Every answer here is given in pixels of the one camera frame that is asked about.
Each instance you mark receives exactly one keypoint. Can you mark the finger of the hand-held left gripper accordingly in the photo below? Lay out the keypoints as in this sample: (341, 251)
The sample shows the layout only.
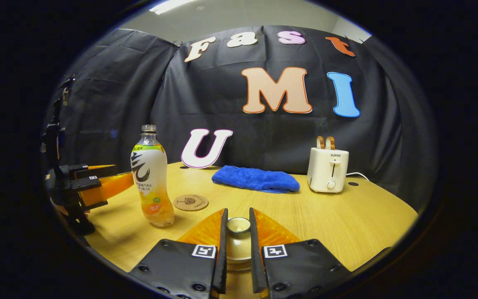
(98, 189)
(93, 170)

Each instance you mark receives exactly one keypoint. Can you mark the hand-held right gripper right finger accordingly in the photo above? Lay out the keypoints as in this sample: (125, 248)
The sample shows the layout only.
(255, 257)

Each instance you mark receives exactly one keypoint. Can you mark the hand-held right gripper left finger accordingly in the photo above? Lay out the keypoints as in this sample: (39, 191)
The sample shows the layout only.
(221, 257)

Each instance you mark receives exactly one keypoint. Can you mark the cream teacup lid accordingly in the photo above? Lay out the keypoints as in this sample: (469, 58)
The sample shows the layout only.
(239, 245)

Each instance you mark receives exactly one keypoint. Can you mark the clear water bottle white label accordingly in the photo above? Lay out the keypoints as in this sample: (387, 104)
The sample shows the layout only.
(149, 174)

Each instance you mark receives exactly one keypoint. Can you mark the round cork coaster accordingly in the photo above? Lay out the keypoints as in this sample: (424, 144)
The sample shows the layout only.
(191, 202)

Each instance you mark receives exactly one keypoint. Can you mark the blue folded towel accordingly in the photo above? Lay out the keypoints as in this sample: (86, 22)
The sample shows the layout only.
(255, 179)

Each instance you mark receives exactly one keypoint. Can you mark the black backdrop cloth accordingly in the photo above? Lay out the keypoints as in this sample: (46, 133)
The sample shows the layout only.
(131, 83)

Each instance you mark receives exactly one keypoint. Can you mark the white toaster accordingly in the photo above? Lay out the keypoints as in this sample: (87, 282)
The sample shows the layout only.
(327, 172)

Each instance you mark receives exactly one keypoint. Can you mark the toast bread slice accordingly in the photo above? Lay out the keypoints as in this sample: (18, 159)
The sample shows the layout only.
(320, 143)
(330, 143)

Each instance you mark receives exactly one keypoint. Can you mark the ceiling light panel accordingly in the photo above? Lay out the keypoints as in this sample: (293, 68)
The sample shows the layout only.
(170, 6)

